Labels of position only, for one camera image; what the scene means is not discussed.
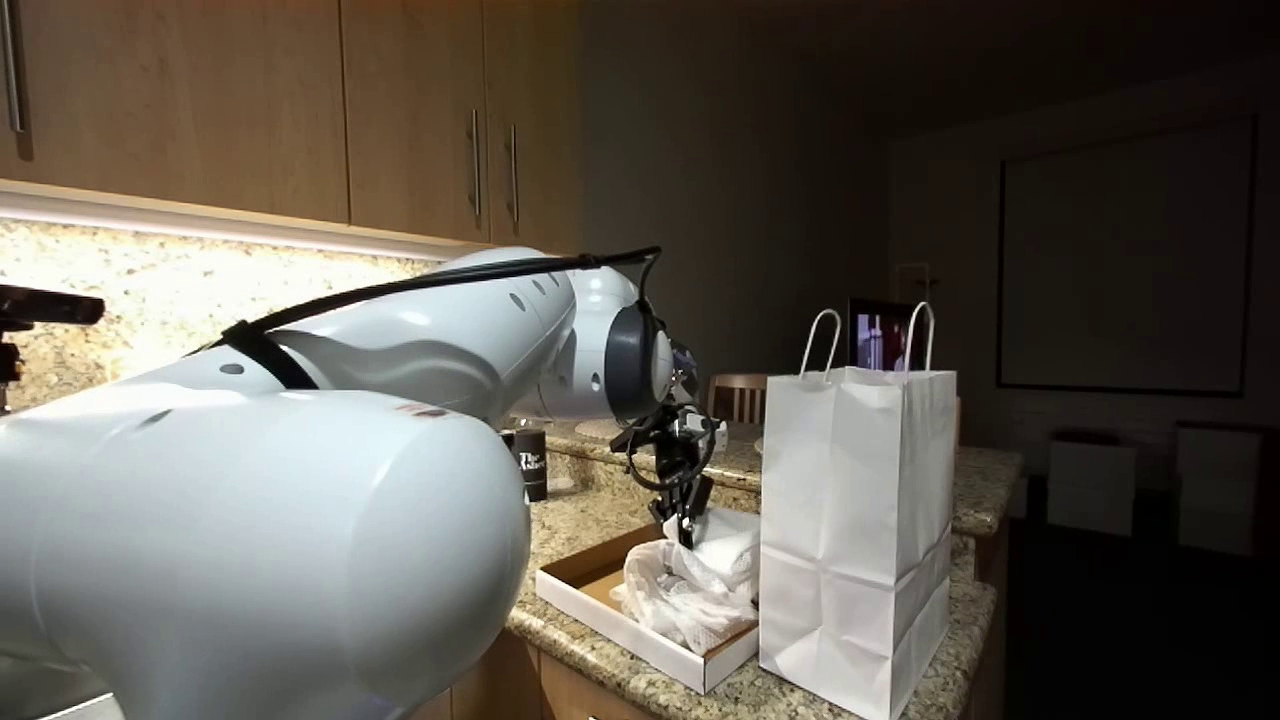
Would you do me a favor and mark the wooden lower cabinet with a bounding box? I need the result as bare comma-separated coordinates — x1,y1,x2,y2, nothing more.
411,624,674,720

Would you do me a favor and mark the wooden upper cabinet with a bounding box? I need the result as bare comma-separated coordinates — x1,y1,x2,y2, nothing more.
0,0,592,254

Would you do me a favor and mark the white cube stool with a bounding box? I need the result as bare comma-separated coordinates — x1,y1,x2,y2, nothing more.
1174,421,1267,560
1046,432,1139,539

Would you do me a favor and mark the wooden chair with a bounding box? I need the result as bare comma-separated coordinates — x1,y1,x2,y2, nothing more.
706,373,774,432

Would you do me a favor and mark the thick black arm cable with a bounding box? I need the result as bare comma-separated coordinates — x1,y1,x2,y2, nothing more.
217,243,664,393

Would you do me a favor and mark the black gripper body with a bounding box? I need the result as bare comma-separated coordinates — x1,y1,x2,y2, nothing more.
612,394,733,494

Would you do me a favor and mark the black camera on tripod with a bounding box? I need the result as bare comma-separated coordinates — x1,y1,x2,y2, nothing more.
0,279,110,415

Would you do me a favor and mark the wooden cabinet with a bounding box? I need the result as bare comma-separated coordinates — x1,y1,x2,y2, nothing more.
411,624,674,720
0,0,592,254

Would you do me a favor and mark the flat cardboard box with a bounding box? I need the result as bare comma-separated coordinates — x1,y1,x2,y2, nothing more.
531,521,765,695

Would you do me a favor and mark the white paper bag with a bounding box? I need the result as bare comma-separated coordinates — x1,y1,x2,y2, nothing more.
756,294,964,720

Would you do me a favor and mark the dark bottle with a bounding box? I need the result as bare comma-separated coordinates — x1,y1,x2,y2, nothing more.
512,421,551,502

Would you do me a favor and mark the wall projection screen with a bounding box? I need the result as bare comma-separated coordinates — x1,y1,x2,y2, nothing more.
996,117,1262,401

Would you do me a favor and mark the crumpled white cloth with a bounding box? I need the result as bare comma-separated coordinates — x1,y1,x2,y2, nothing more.
620,535,759,657

